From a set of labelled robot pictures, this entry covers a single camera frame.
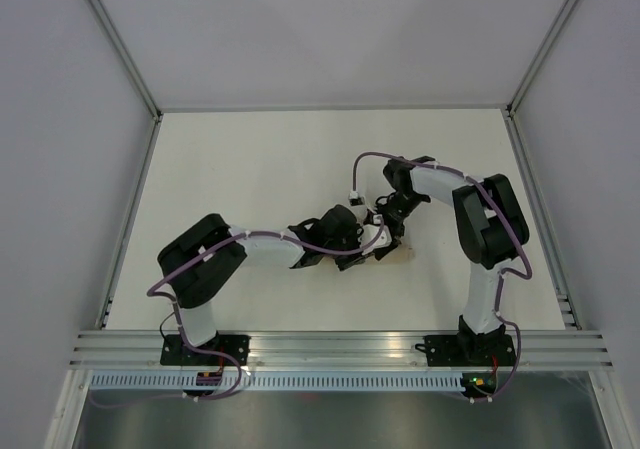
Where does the beige cloth napkin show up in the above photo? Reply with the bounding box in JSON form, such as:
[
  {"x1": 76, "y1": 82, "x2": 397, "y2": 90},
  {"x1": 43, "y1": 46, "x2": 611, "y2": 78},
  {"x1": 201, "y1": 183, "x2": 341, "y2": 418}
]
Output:
[{"x1": 322, "y1": 245, "x2": 414, "y2": 271}]

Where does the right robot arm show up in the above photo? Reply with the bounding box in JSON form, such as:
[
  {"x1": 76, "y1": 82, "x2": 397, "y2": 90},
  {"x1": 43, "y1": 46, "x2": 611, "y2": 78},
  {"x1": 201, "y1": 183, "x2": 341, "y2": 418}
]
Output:
[{"x1": 374, "y1": 156, "x2": 532, "y2": 367}]

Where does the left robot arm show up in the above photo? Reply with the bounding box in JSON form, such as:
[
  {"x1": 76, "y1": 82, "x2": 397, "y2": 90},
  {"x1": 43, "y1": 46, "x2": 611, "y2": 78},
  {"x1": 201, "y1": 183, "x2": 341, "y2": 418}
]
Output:
[{"x1": 148, "y1": 205, "x2": 397, "y2": 365}]

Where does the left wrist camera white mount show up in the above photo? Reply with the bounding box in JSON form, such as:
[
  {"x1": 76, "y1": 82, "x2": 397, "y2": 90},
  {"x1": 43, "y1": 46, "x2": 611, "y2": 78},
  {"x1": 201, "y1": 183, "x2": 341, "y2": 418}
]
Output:
[{"x1": 360, "y1": 224, "x2": 392, "y2": 256}]

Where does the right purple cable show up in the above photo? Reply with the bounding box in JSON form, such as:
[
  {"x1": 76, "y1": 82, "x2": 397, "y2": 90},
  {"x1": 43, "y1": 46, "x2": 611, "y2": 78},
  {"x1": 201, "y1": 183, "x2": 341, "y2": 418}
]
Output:
[{"x1": 349, "y1": 151, "x2": 534, "y2": 404}]

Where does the purple cable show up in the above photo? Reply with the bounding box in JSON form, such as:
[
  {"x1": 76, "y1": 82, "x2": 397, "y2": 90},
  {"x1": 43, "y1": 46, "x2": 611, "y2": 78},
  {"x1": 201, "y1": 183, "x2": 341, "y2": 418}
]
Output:
[
  {"x1": 349, "y1": 151, "x2": 534, "y2": 404},
  {"x1": 89, "y1": 216, "x2": 386, "y2": 409}
]

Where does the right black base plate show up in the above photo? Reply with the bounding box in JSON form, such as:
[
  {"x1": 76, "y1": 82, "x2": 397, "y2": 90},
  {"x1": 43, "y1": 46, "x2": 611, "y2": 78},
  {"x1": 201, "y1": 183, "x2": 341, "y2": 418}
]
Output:
[{"x1": 413, "y1": 333, "x2": 516, "y2": 368}]

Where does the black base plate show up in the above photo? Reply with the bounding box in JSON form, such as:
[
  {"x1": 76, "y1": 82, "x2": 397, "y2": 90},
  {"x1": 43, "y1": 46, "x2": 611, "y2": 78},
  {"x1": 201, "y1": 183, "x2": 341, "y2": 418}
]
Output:
[
  {"x1": 160, "y1": 334, "x2": 250, "y2": 367},
  {"x1": 413, "y1": 333, "x2": 516, "y2": 368}
]

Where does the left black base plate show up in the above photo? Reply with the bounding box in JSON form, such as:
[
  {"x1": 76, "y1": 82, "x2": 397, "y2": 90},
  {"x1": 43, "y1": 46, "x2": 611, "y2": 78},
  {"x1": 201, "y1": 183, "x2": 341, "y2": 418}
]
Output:
[{"x1": 160, "y1": 334, "x2": 250, "y2": 367}]

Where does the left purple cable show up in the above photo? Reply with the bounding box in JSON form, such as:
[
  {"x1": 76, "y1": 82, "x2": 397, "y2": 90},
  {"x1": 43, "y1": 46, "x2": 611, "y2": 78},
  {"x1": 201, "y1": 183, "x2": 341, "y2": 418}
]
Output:
[{"x1": 89, "y1": 216, "x2": 386, "y2": 409}]

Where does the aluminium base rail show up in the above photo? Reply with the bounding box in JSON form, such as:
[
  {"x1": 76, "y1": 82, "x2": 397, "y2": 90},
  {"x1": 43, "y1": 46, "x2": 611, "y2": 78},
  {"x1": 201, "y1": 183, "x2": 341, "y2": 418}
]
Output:
[{"x1": 68, "y1": 330, "x2": 613, "y2": 372}]

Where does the right aluminium side rail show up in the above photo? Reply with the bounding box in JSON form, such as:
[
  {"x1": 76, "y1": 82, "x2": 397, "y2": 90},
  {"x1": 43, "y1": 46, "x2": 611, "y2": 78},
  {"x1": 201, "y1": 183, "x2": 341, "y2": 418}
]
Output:
[{"x1": 502, "y1": 107, "x2": 583, "y2": 330}]

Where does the aluminium side rail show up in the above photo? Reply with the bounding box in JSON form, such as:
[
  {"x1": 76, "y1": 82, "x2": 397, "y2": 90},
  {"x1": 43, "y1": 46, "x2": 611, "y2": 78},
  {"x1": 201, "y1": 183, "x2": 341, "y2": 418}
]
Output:
[
  {"x1": 502, "y1": 107, "x2": 583, "y2": 330},
  {"x1": 93, "y1": 113, "x2": 163, "y2": 330}
]

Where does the white slotted cable duct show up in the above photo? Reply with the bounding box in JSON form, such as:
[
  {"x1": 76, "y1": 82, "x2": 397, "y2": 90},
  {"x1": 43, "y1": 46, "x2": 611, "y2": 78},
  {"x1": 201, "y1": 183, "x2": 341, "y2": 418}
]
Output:
[{"x1": 90, "y1": 370, "x2": 463, "y2": 392}]

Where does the left aluminium side rail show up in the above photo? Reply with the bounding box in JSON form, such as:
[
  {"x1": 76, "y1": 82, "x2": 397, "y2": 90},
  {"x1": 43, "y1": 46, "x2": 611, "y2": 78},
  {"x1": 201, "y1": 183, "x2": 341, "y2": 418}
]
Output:
[{"x1": 93, "y1": 113, "x2": 163, "y2": 330}]

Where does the back aluminium frame bar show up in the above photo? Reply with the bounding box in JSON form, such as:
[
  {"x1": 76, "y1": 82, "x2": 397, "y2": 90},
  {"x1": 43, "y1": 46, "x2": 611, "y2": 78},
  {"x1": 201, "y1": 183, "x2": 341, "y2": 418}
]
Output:
[{"x1": 160, "y1": 103, "x2": 509, "y2": 114}]

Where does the right aluminium frame post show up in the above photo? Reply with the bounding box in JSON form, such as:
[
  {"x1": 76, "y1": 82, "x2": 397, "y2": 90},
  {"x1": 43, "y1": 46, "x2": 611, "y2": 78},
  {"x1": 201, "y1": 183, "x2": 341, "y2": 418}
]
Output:
[{"x1": 503, "y1": 0, "x2": 581, "y2": 118}]

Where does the aluminium frame post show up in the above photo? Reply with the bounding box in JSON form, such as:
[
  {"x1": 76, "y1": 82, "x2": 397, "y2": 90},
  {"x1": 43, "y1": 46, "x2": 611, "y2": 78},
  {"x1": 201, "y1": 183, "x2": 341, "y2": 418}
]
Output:
[
  {"x1": 503, "y1": 0, "x2": 581, "y2": 118},
  {"x1": 85, "y1": 0, "x2": 162, "y2": 121}
]

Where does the left aluminium frame post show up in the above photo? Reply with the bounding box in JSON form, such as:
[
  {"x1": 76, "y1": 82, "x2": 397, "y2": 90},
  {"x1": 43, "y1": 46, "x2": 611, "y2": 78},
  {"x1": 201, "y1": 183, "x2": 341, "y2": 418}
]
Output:
[{"x1": 85, "y1": 0, "x2": 162, "y2": 121}]

